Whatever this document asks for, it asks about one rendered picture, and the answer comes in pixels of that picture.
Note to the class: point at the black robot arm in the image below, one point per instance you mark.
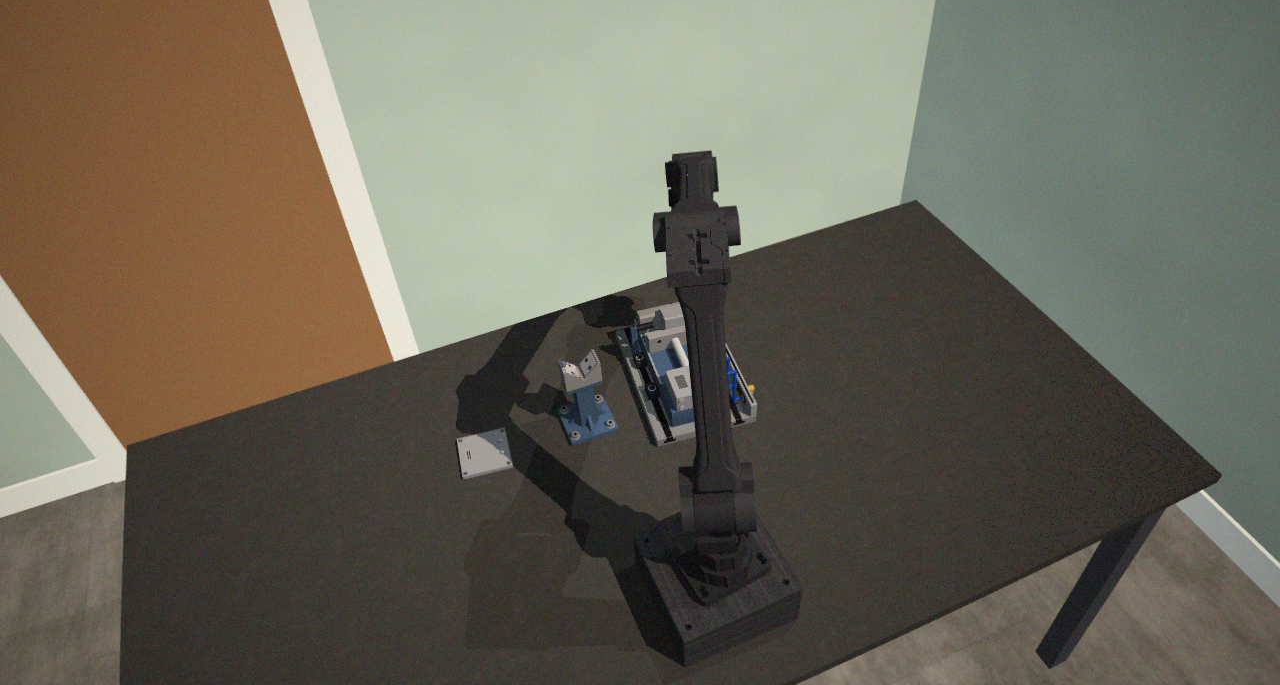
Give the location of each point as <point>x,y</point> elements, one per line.
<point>698,267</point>

